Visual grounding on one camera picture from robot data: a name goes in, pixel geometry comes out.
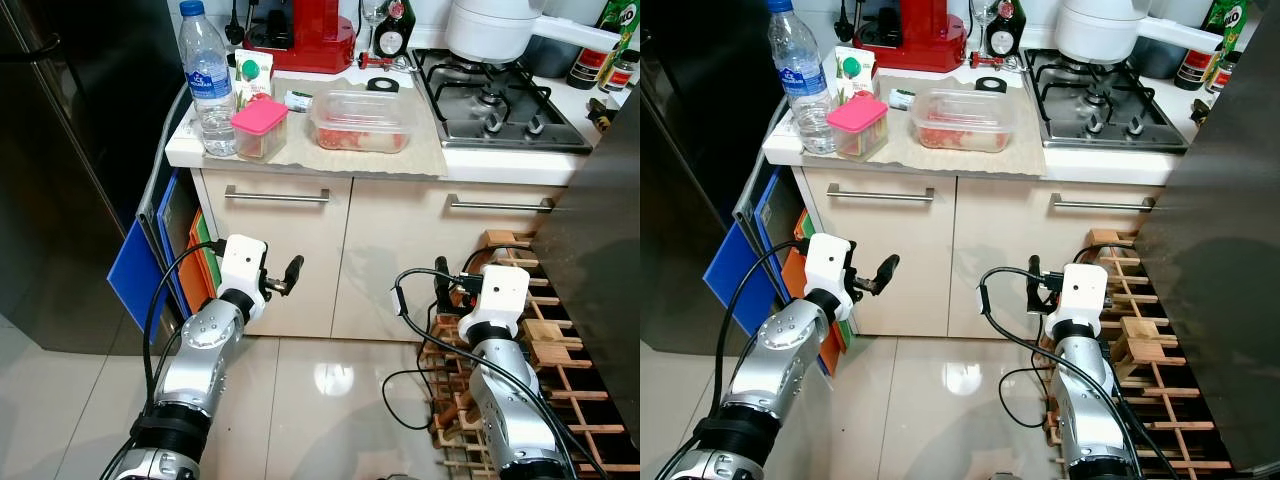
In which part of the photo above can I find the wooden wine rack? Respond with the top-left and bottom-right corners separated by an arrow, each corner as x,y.
1040,229 -> 1236,473
418,229 -> 641,477

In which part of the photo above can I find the round black bottle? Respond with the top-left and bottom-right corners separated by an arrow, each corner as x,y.
374,0 -> 417,60
985,0 -> 1027,58

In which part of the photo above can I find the small white green carton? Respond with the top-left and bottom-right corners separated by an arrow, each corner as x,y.
233,51 -> 275,109
833,46 -> 877,104

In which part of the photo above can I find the steel cabinet handle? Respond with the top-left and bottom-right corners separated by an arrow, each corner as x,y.
446,194 -> 556,214
826,183 -> 936,205
223,185 -> 332,207
1050,193 -> 1157,213

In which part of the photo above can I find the dark sauce bottle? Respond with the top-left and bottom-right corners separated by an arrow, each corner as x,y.
1175,42 -> 1215,92
567,38 -> 607,91

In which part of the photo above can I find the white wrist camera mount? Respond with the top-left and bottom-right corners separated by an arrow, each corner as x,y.
1044,264 -> 1112,342
458,264 -> 532,344
803,232 -> 856,323
217,235 -> 270,323

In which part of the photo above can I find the glossy black refrigerator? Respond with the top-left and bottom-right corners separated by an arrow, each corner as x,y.
640,0 -> 791,357
0,0 -> 193,357

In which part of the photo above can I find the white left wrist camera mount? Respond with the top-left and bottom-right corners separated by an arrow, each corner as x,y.
803,232 -> 856,323
217,235 -> 270,323

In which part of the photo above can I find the black floor cable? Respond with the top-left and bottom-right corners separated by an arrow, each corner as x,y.
380,368 -> 446,432
997,366 -> 1051,431

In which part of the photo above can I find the clear plastic food container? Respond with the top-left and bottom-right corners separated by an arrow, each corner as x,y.
308,88 -> 418,155
910,88 -> 1019,154

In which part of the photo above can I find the steel gas hob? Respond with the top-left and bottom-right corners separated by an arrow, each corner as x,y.
1022,47 -> 1191,154
412,47 -> 594,154

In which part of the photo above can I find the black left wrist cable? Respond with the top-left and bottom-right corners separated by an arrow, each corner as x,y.
143,238 -> 223,411
727,238 -> 811,411

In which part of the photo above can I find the red coffee machine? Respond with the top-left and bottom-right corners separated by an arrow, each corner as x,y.
243,0 -> 357,75
853,0 -> 967,73

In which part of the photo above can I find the pink-lidded food container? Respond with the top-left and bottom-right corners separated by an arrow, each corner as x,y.
230,97 -> 291,162
826,93 -> 890,161

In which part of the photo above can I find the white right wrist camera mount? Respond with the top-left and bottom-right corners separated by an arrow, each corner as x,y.
458,264 -> 532,344
1044,264 -> 1112,342

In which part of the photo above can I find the white saucepan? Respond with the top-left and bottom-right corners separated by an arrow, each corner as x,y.
444,0 -> 622,64
1054,0 -> 1225,64

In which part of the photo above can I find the clear blue-capped water bottle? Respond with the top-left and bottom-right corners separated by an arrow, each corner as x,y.
179,0 -> 240,159
767,0 -> 835,156

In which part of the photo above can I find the small red-labelled jar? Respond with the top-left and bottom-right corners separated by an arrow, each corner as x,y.
603,50 -> 639,94
1205,50 -> 1239,95

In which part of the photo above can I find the beige counter mat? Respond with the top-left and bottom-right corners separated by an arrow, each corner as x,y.
203,73 -> 449,180
808,72 -> 1049,181

